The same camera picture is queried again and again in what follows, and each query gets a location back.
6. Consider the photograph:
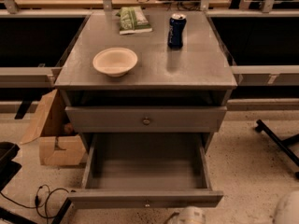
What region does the grey drawer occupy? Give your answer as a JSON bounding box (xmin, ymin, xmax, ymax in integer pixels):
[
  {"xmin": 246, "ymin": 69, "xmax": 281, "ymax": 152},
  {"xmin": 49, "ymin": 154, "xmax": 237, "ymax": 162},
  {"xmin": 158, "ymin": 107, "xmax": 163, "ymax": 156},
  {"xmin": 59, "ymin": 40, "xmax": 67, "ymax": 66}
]
[
  {"xmin": 69, "ymin": 133, "xmax": 223, "ymax": 209},
  {"xmin": 65, "ymin": 106, "xmax": 227, "ymax": 133}
]

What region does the blue soda can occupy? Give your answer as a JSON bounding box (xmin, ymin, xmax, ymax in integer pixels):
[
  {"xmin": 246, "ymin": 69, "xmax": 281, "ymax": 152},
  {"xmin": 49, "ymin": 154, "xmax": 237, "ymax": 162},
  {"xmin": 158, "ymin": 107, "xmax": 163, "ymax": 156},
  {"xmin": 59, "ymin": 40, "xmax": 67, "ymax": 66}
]
[{"xmin": 167, "ymin": 13, "xmax": 187, "ymax": 49}]

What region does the white paper bowl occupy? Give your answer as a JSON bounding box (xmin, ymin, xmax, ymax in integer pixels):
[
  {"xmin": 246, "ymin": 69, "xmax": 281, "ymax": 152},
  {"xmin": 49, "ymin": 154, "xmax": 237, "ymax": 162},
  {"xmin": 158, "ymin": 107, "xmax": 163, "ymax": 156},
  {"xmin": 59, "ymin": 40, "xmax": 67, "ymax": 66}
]
[{"xmin": 93, "ymin": 48, "xmax": 138, "ymax": 77}]

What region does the black cable on floor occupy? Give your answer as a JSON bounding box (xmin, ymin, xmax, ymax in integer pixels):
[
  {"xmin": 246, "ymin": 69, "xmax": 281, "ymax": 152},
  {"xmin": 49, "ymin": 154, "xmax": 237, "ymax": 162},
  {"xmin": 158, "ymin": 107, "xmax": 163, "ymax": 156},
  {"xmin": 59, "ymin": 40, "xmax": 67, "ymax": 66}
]
[{"xmin": 0, "ymin": 184, "xmax": 72, "ymax": 219}]

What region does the grey top drawer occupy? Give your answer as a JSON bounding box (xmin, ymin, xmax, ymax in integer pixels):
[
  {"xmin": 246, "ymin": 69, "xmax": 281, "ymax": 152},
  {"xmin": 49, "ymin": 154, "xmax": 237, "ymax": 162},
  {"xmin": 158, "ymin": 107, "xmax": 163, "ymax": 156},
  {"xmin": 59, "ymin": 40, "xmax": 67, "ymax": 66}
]
[{"xmin": 65, "ymin": 106, "xmax": 227, "ymax": 133}]

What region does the brown cardboard box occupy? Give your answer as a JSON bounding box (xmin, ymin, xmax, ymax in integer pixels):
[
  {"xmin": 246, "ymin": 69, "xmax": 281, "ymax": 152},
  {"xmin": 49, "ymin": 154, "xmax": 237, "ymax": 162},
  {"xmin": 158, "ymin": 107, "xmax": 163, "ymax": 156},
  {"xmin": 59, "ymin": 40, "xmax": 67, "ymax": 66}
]
[{"xmin": 21, "ymin": 90, "xmax": 86, "ymax": 166}]

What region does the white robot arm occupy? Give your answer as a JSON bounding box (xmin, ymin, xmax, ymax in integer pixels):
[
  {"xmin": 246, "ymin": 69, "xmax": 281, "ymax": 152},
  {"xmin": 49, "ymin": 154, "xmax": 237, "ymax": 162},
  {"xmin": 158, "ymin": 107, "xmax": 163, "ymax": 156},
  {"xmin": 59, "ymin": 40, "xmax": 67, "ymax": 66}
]
[{"xmin": 164, "ymin": 190, "xmax": 299, "ymax": 224}]

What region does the green snack bag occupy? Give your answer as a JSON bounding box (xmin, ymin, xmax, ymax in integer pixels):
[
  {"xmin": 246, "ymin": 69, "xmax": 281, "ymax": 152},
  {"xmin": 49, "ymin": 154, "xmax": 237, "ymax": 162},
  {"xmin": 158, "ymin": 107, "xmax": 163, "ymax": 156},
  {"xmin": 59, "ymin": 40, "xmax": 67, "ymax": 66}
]
[{"xmin": 117, "ymin": 7, "xmax": 152, "ymax": 35}]

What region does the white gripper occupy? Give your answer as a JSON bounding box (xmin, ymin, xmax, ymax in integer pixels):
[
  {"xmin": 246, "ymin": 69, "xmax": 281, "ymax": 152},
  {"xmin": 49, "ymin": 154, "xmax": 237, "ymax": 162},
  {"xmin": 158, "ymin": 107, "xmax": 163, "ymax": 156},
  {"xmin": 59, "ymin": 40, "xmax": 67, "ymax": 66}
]
[{"xmin": 164, "ymin": 206, "xmax": 206, "ymax": 224}]

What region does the grey drawer cabinet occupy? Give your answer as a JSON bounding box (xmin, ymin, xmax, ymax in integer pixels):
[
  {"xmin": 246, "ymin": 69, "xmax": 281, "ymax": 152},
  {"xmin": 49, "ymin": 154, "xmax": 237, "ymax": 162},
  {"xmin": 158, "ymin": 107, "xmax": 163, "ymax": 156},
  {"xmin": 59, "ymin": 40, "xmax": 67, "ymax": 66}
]
[{"xmin": 55, "ymin": 10, "xmax": 236, "ymax": 146}]

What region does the black stand leg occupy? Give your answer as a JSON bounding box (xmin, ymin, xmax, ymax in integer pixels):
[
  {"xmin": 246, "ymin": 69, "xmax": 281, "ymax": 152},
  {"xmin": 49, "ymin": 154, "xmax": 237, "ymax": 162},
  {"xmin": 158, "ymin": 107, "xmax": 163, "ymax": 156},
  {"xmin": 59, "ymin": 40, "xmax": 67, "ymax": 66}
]
[{"xmin": 51, "ymin": 197, "xmax": 72, "ymax": 224}]

